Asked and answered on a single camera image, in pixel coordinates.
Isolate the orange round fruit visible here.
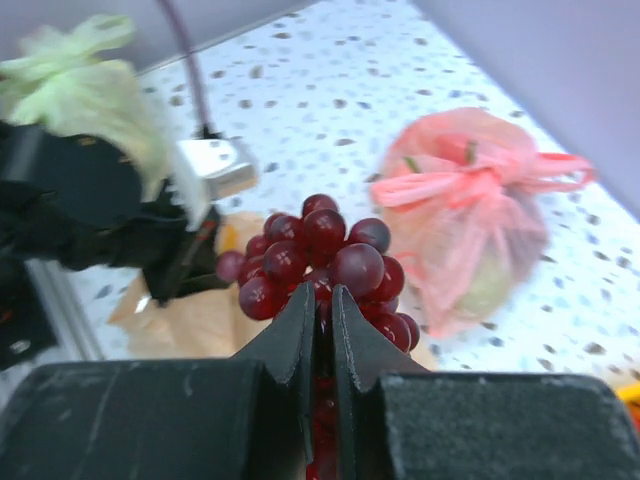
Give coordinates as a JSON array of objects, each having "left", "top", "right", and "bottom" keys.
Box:
[{"left": 215, "top": 223, "right": 240, "bottom": 254}]

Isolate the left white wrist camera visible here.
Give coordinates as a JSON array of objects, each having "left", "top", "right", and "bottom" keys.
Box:
[{"left": 173, "top": 139, "right": 258, "bottom": 203}]

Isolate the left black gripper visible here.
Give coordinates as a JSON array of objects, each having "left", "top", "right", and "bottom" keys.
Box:
[{"left": 1, "top": 123, "right": 229, "bottom": 305}]

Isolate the dark red grape bunch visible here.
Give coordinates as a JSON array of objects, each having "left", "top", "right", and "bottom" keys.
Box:
[{"left": 216, "top": 194, "right": 420, "bottom": 479}]

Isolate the pink knotted plastic bag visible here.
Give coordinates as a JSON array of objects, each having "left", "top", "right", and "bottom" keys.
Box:
[{"left": 370, "top": 107, "right": 595, "bottom": 337}]

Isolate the green plastic fruit bag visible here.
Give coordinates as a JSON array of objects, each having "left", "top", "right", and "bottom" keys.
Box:
[{"left": 0, "top": 13, "right": 211, "bottom": 226}]

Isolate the orange plastic fruit bag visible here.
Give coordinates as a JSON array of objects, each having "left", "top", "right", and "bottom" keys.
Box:
[{"left": 107, "top": 209, "right": 441, "bottom": 371}]

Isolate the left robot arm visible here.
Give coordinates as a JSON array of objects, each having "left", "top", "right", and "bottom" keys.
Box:
[{"left": 1, "top": 123, "right": 225, "bottom": 369}]

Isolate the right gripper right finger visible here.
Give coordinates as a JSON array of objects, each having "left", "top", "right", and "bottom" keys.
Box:
[{"left": 332, "top": 286, "right": 639, "bottom": 480}]

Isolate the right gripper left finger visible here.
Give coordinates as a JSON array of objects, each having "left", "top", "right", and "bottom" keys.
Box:
[{"left": 1, "top": 284, "right": 315, "bottom": 480}]

